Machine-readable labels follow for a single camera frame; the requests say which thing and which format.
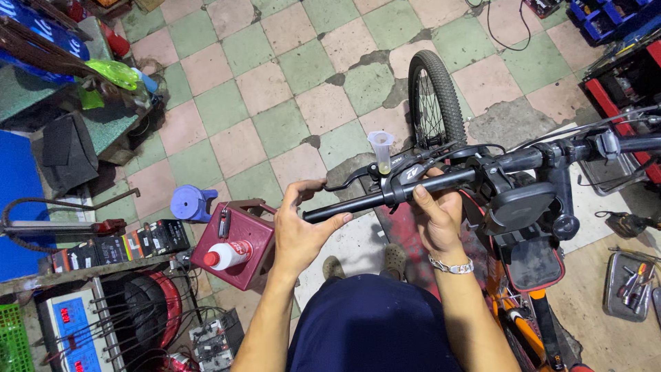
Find purple plastic stool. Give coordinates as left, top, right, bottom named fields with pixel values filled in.
left=170, top=185, right=219, bottom=224

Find black phone holder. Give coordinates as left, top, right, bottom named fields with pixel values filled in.
left=483, top=182, right=558, bottom=236

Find black red-trimmed frame bag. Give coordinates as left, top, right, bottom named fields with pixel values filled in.
left=460, top=188, right=567, bottom=293

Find white bottle with red cap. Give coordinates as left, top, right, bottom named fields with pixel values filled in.
left=203, top=239, right=254, bottom=271

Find black rubber sheet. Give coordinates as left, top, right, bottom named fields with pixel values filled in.
left=31, top=111, right=100, bottom=193

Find black bicycle horn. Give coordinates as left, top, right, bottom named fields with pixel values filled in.
left=551, top=214, right=580, bottom=241

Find blue panel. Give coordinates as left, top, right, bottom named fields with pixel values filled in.
left=0, top=129, right=55, bottom=283

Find grey gear shifter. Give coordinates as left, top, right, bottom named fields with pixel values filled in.
left=397, top=162, right=430, bottom=191

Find rack of blue bins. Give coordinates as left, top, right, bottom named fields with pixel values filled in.
left=565, top=0, right=661, bottom=48

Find white blue battery charger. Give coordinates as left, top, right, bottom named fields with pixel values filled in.
left=38, top=291, right=126, bottom=372

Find empty steel tray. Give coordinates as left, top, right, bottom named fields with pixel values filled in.
left=577, top=149, right=649, bottom=197

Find silver chain bracelet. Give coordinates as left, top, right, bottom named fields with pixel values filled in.
left=427, top=253, right=475, bottom=275

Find steel tray of tools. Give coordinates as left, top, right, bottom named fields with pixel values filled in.
left=602, top=251, right=660, bottom=322

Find blue sign board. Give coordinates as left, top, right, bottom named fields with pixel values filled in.
left=0, top=0, right=92, bottom=84

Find black bicycle brake lever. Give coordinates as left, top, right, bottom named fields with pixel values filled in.
left=324, top=150, right=450, bottom=192

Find orange bicycle frame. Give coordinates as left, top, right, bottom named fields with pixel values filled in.
left=485, top=258, right=595, bottom=372

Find row of black batteries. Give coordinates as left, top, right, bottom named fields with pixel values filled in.
left=52, top=219, right=192, bottom=274

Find red fire extinguisher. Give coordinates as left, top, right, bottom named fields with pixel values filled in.
left=66, top=0, right=131, bottom=58

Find blue plastic bottle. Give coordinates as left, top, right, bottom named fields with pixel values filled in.
left=130, top=67, right=159, bottom=95

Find red tool cart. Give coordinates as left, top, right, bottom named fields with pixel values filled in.
left=583, top=30, right=661, bottom=185

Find green workbench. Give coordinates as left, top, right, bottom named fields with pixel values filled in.
left=0, top=15, right=157, bottom=167

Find hand pump with red handle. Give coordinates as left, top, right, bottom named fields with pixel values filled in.
left=0, top=187, right=141, bottom=254

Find person's navy shorts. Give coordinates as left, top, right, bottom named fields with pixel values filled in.
left=284, top=273, right=464, bottom=372

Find bicycle brake cables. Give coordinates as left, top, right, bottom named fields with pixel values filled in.
left=508, top=105, right=661, bottom=152

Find black knobby bicycle wheel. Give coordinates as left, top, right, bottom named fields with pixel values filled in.
left=408, top=50, right=469, bottom=154

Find grey charger units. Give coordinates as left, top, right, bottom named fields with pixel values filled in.
left=188, top=309, right=244, bottom=372

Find olive shoe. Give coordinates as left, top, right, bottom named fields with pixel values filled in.
left=322, top=255, right=347, bottom=281
left=382, top=243, right=409, bottom=281

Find black bicycle handlebar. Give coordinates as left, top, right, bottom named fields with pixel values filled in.
left=302, top=132, right=661, bottom=224

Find green plastic basket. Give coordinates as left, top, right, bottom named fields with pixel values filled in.
left=0, top=303, right=35, bottom=372

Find person's right hand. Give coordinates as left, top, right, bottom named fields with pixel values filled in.
left=411, top=166, right=474, bottom=259

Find green plastic bag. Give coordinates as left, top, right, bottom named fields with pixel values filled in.
left=85, top=58, right=139, bottom=92

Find clear plastic bleed funnel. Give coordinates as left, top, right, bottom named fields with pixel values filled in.
left=367, top=131, right=395, bottom=175

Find person's left hand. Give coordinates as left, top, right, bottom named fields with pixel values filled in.
left=272, top=178, right=354, bottom=278

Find red scooter wheel with tyre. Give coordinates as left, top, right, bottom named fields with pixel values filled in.
left=100, top=269, right=183, bottom=353

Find black floor cable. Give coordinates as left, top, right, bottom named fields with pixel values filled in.
left=466, top=0, right=533, bottom=53

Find cordless drill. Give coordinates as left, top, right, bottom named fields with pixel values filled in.
left=594, top=210, right=661, bottom=240

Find maroon plastic stool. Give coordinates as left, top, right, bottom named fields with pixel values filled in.
left=190, top=199, right=279, bottom=291

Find grey handlebar control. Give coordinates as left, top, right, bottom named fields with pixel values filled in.
left=588, top=129, right=621, bottom=162

